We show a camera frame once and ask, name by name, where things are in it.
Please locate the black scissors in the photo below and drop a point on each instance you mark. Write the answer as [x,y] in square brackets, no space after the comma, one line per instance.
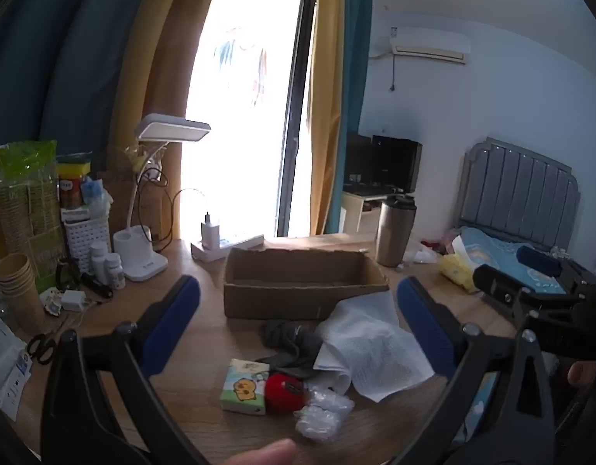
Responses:
[42,348]

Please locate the cartoon printed tissue pack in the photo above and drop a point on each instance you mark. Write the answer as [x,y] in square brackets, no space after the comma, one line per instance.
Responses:
[242,387]

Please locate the white pill bottle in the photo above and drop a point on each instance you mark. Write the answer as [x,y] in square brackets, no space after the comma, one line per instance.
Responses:
[116,271]
[99,261]

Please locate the printed paper sheets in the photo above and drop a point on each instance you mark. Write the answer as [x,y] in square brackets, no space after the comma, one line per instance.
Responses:
[7,373]

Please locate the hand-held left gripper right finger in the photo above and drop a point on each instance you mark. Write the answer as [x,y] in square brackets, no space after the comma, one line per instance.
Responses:
[423,319]

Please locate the clear plastic bag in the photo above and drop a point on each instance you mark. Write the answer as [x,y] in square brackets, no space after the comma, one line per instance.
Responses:
[419,256]

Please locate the white towel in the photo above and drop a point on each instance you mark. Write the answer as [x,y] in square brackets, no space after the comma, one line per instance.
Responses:
[370,348]

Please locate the brown carton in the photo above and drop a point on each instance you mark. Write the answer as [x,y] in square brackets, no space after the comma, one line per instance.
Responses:
[118,203]

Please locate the black tube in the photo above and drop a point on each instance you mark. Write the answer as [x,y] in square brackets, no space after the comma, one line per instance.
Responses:
[97,286]

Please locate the white cabinet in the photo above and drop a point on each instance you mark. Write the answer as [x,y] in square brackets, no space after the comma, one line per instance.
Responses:
[356,210]

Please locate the white slotted basket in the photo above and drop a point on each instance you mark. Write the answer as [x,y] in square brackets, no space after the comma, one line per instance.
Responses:
[85,237]

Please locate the clear bubble wrap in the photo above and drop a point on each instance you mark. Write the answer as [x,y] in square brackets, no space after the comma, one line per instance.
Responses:
[322,416]

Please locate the person's left hand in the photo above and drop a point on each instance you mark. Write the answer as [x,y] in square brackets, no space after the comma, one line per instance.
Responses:
[264,453]

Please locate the green paper cup package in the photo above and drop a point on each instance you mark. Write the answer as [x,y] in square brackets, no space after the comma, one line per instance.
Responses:
[26,203]

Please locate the person's right hand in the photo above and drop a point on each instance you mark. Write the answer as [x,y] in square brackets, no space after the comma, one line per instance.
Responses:
[581,374]

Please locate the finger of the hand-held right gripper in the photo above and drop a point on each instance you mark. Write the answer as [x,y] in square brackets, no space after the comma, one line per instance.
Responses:
[496,285]
[537,259]

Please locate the white air conditioner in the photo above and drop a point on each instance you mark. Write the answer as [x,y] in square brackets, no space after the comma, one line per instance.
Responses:
[431,44]

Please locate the clear packet with toy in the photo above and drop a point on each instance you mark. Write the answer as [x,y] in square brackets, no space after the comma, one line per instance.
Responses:
[135,160]

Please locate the yellow curtain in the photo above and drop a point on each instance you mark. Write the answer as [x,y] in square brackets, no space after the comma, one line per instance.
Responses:
[157,58]
[327,106]

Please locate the grey padded headboard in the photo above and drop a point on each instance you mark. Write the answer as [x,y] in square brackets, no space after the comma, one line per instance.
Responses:
[520,189]

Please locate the jar with yellow lid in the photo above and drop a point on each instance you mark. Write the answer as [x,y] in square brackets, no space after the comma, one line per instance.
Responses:
[72,189]

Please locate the steel tumbler with black lid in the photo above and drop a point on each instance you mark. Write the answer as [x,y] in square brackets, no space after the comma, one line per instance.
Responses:
[392,237]

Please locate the teal curtain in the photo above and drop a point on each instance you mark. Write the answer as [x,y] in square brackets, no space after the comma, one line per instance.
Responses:
[60,58]
[353,82]

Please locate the cardboard box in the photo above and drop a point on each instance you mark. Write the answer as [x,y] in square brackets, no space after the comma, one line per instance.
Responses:
[278,300]

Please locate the white power strip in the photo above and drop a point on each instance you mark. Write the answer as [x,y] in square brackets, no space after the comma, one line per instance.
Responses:
[206,253]

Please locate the stack of paper cups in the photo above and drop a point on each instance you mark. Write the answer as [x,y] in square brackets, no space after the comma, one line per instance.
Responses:
[17,290]

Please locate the black monitor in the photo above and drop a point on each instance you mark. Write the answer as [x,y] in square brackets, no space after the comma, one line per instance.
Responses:
[397,164]
[358,160]

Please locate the dark door frame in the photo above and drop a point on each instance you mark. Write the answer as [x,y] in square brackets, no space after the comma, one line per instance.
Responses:
[293,131]

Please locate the dark grey sock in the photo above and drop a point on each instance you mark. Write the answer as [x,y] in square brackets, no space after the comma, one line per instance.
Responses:
[288,336]

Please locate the blue printed pillow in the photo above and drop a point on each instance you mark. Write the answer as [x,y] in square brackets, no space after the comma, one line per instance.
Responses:
[501,256]

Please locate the white plug-in charger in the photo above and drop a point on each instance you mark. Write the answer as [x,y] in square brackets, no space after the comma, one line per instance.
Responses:
[209,235]

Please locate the blue packet in basket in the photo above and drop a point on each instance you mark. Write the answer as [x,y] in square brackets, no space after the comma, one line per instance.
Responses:
[97,193]

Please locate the yellow tissue pack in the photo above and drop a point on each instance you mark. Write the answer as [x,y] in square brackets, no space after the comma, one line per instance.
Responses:
[455,269]

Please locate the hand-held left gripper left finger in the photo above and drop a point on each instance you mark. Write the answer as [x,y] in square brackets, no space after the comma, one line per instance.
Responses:
[172,319]

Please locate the white power adapter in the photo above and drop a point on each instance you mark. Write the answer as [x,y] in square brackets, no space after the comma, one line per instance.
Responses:
[74,300]

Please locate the white desk lamp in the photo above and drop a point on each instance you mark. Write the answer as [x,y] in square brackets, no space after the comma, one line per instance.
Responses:
[138,256]

